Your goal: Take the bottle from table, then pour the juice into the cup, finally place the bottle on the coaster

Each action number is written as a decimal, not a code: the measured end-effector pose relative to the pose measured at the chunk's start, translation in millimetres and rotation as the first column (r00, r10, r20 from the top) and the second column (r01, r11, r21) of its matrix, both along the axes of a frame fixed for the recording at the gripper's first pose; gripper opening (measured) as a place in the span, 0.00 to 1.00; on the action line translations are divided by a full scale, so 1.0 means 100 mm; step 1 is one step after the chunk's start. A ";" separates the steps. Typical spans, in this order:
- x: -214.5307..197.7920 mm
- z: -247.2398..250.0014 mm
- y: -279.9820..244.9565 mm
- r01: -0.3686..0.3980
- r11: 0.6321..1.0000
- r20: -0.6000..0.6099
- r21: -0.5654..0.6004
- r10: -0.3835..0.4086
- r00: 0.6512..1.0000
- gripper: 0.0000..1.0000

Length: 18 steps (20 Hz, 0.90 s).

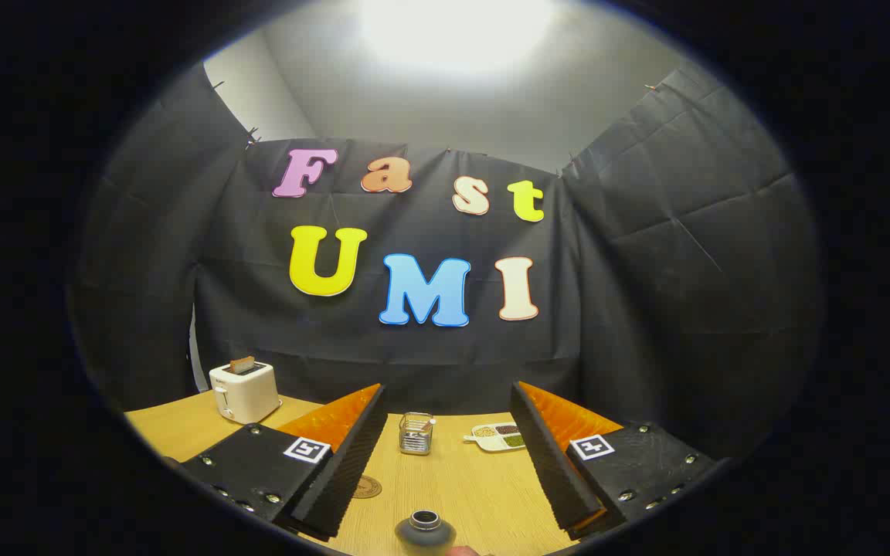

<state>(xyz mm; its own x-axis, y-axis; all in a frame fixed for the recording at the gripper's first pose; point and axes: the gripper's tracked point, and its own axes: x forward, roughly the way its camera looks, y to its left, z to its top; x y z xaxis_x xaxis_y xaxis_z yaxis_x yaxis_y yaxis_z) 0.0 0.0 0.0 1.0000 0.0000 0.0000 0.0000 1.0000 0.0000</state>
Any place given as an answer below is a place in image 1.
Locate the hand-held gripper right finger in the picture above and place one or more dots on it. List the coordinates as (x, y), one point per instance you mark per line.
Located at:
(549, 463)

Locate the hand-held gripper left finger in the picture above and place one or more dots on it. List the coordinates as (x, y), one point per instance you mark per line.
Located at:
(344, 471)

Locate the round cork coaster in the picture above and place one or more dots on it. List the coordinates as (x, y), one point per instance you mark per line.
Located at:
(366, 487)

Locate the silver juice bottle green label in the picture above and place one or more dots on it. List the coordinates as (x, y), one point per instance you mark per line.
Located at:
(424, 534)

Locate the white divided bean dish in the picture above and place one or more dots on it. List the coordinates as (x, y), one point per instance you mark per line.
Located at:
(497, 439)

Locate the wooden table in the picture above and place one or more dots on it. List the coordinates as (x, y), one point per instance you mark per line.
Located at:
(460, 483)

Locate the red striped straw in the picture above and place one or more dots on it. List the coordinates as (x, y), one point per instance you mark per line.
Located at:
(426, 424)

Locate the white toaster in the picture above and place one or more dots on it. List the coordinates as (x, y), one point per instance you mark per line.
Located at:
(248, 394)

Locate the brown toast slice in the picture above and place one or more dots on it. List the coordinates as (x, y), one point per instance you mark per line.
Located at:
(242, 364)

